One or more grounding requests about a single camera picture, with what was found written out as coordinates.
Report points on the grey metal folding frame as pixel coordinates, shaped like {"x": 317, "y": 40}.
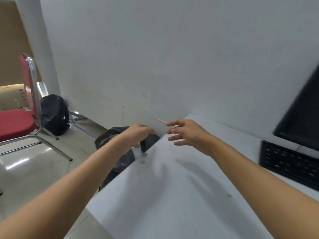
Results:
{"x": 79, "y": 125}

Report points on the person's left forearm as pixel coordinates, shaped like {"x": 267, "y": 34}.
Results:
{"x": 62, "y": 196}

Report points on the black computer monitor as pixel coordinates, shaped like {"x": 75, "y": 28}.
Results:
{"x": 304, "y": 116}

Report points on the black backpack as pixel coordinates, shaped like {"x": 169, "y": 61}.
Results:
{"x": 53, "y": 114}

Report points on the brown cardboard sheet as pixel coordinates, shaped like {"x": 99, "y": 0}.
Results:
{"x": 10, "y": 47}

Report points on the black garbage bag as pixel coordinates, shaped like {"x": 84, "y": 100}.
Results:
{"x": 124, "y": 161}

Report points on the person's right hand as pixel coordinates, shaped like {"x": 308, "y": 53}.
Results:
{"x": 194, "y": 136}

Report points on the black keyboard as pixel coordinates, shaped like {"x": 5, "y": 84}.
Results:
{"x": 286, "y": 161}

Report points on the white table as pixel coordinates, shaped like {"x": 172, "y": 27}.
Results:
{"x": 162, "y": 209}

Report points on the person's left hand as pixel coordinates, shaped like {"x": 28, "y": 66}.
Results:
{"x": 134, "y": 136}

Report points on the red chair with chrome frame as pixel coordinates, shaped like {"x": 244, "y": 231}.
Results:
{"x": 15, "y": 124}

